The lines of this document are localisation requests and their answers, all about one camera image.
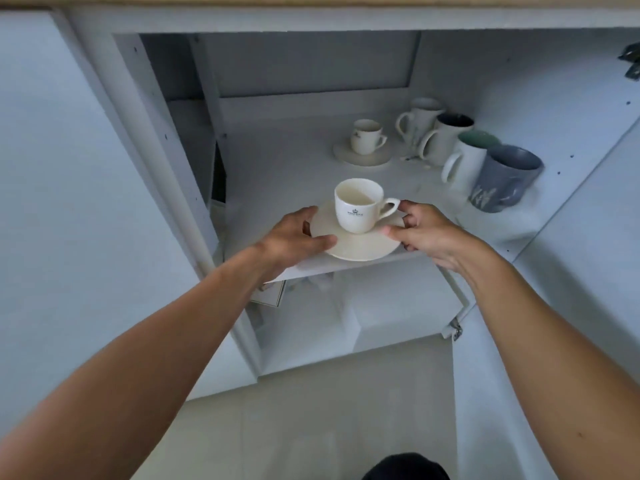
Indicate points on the white mug with plant print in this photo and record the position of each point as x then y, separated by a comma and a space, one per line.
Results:
417, 122

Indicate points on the metal cabinet hinge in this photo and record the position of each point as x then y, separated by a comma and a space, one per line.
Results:
631, 59
456, 327

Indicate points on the white cabinet body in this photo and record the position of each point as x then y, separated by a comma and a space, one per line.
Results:
310, 64

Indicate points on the person's left thumb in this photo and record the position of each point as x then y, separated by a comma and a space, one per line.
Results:
320, 242

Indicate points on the cream saucer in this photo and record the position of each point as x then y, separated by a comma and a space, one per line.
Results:
360, 244
362, 157

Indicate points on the person's right forearm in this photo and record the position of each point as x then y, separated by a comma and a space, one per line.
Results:
560, 354

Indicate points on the white mug with green inside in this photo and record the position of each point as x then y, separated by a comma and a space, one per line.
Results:
470, 162

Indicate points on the grey-blue mug with plant print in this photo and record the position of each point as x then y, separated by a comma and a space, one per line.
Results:
505, 179

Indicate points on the white cabinet shelf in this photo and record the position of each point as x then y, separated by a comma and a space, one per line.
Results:
280, 164

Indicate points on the person's right thumb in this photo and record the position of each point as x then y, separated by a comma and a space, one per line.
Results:
400, 234

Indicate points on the person's dark clothing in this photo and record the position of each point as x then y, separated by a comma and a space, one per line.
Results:
406, 468

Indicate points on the white paper booklet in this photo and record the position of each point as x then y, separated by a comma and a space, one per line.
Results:
269, 293

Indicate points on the person's right hand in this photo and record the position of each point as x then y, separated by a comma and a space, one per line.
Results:
440, 239

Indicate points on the person's left forearm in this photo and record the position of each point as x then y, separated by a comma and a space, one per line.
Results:
130, 374

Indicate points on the cream teacup with dark emblem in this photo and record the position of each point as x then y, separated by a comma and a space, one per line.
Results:
366, 137
357, 204

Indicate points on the white mug with dark inside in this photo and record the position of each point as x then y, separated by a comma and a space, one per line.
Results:
445, 139

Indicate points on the person's left hand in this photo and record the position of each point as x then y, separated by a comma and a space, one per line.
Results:
285, 242

